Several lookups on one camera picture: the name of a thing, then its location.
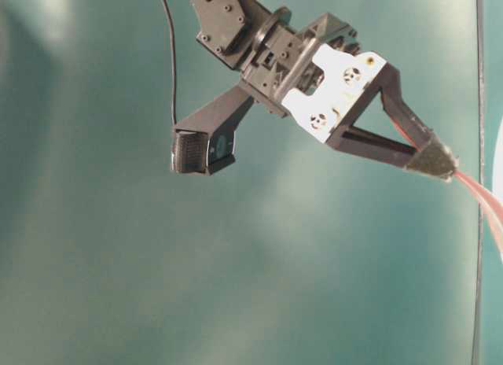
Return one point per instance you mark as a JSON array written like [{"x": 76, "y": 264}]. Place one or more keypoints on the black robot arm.
[{"x": 226, "y": 30}]

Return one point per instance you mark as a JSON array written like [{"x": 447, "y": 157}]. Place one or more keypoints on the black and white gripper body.
[{"x": 316, "y": 75}]

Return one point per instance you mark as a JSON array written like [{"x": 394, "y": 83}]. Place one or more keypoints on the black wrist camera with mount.
[{"x": 204, "y": 142}]

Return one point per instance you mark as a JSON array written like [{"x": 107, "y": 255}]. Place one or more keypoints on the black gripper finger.
[
  {"x": 413, "y": 129},
  {"x": 348, "y": 138}
]

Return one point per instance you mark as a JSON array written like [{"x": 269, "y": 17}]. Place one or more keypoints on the white bowl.
[{"x": 497, "y": 187}]

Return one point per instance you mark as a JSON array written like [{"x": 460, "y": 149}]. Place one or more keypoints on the thin grey vertical strip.
[{"x": 481, "y": 133}]

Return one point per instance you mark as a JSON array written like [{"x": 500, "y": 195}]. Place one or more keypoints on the red translucent plastic spoon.
[{"x": 485, "y": 200}]

